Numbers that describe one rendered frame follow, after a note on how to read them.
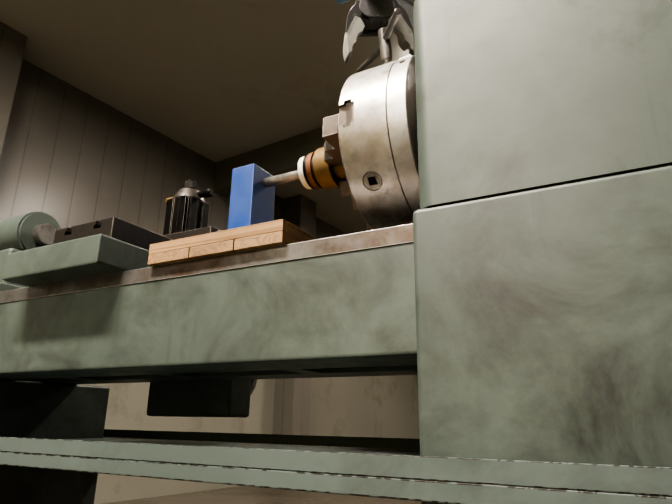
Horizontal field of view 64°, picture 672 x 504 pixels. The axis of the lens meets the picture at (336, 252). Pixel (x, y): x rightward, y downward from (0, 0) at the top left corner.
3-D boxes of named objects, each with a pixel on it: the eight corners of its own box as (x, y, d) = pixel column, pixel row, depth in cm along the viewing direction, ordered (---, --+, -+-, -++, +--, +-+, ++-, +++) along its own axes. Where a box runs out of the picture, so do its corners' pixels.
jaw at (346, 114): (383, 134, 100) (355, 100, 90) (383, 158, 98) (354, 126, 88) (331, 147, 105) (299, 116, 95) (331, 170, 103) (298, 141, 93)
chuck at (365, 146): (453, 236, 111) (436, 90, 114) (398, 223, 83) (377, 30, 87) (413, 242, 115) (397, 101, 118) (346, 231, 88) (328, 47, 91)
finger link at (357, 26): (343, 72, 111) (364, 37, 112) (347, 59, 105) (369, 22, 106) (330, 65, 110) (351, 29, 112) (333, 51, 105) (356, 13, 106)
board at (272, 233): (376, 290, 115) (375, 272, 117) (281, 242, 85) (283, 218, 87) (262, 302, 129) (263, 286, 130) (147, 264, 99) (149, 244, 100)
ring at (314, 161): (362, 151, 111) (323, 161, 115) (340, 130, 103) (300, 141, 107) (361, 193, 108) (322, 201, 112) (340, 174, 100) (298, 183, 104)
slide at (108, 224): (248, 286, 139) (249, 269, 141) (110, 237, 103) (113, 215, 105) (195, 293, 148) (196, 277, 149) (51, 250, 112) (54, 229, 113)
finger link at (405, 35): (420, 62, 113) (392, 28, 113) (428, 48, 107) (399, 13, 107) (409, 70, 113) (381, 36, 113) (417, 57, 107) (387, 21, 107)
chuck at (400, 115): (470, 234, 110) (452, 86, 113) (419, 219, 82) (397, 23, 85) (454, 236, 111) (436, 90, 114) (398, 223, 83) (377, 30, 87)
